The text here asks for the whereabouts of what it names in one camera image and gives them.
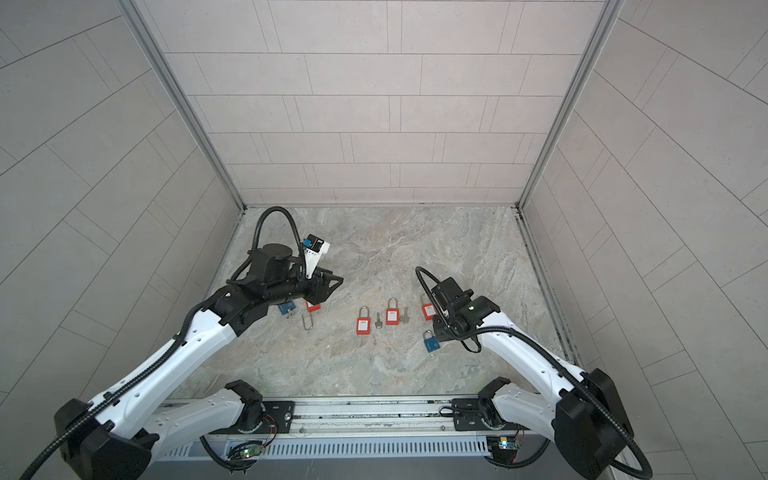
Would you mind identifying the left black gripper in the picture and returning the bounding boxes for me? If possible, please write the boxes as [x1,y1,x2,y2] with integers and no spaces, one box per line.
[263,267,346,309]

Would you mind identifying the left green circuit board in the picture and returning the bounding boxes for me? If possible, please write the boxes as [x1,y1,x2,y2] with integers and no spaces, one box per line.
[227,440,265,462]

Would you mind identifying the large blue padlock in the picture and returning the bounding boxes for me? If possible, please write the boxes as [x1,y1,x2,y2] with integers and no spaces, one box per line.
[278,301,296,318]

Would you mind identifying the small blue padlock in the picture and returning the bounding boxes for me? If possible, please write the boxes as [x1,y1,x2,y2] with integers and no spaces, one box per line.
[422,330,440,354]

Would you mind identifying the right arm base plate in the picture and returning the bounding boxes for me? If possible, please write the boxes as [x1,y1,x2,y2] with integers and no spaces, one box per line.
[440,398,525,433]

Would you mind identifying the right green circuit board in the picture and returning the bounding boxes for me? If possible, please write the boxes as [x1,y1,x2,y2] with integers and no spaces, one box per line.
[486,436,520,468]

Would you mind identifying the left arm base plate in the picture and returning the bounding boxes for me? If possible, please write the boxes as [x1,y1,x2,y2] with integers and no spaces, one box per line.
[212,401,296,435]

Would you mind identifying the green circuit board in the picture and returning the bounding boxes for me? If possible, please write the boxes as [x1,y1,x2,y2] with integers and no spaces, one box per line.
[486,436,520,468]
[227,440,265,462]

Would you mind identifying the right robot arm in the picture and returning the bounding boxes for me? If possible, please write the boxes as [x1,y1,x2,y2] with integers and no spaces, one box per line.
[415,266,653,479]

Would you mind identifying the white slotted cable duct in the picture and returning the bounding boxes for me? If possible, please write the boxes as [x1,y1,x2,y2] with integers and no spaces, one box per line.
[155,439,493,462]

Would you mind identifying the aluminium mounting rail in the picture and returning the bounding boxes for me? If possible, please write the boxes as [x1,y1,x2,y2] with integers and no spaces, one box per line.
[149,393,625,444]

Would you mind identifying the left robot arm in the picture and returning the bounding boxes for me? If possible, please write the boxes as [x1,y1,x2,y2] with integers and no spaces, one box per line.
[21,206,343,479]

